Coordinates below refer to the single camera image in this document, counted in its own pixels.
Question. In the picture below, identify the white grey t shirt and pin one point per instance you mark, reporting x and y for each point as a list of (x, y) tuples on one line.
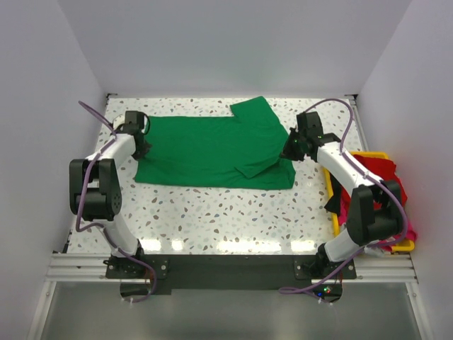
[(374, 251)]

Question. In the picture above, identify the aluminium frame rail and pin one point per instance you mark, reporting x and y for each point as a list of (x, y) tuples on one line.
[(369, 269)]

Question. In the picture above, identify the green t shirt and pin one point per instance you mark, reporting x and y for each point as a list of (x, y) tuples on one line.
[(239, 151)]

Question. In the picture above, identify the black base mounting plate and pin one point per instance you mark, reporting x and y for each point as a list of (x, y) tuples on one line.
[(159, 274)]

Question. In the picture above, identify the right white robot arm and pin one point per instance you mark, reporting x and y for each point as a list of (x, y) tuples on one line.
[(375, 211)]

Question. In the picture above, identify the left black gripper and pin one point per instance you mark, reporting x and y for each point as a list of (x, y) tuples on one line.
[(143, 151)]

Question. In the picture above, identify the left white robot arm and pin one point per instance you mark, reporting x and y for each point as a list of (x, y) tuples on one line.
[(95, 195)]

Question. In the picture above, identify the yellow plastic bin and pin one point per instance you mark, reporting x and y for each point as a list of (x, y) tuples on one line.
[(328, 175)]

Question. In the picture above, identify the red t shirt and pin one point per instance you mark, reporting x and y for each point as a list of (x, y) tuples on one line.
[(382, 167)]

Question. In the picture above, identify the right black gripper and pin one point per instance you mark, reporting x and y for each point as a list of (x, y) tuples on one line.
[(287, 152)]

